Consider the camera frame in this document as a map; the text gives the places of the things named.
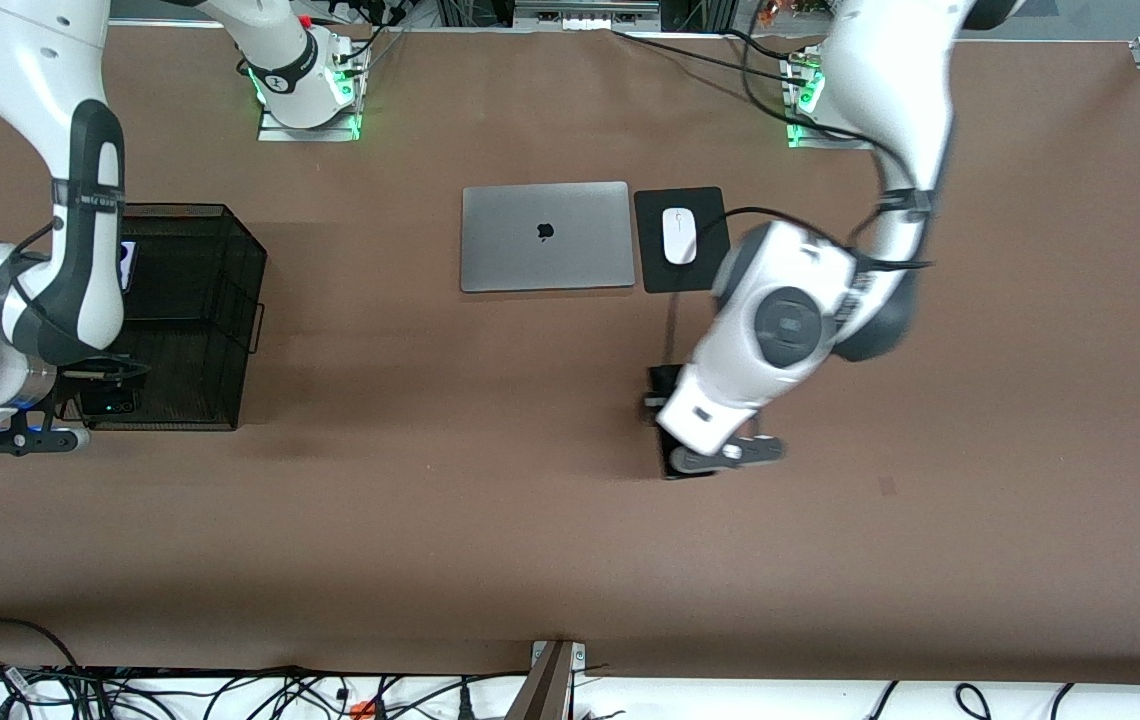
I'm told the tall black phone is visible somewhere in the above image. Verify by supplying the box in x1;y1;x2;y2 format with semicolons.
648;365;718;481

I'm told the small black flip phone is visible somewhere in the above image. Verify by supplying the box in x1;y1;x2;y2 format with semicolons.
80;385;143;423

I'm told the black mesh two-tier tray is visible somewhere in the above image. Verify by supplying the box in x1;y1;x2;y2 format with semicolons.
80;203;268;433

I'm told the black mouse pad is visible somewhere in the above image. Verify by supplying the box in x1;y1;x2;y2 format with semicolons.
633;186;738;295

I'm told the white computer mouse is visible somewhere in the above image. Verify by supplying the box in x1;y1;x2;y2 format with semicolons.
662;207;699;266

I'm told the grey closed laptop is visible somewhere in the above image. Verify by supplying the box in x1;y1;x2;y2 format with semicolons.
460;181;637;294

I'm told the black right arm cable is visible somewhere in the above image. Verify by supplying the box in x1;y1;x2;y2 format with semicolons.
5;215;131;376

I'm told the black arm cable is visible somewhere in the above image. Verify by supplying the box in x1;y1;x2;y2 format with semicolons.
663;28;934;373
5;215;131;376

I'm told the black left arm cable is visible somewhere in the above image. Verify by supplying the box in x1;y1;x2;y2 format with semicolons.
663;28;934;373

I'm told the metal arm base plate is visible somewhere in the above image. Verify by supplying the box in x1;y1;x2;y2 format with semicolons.
785;50;879;151
258;40;363;143

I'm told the aluminium camera pole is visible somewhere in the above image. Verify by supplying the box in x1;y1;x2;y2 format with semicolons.
505;640;588;720

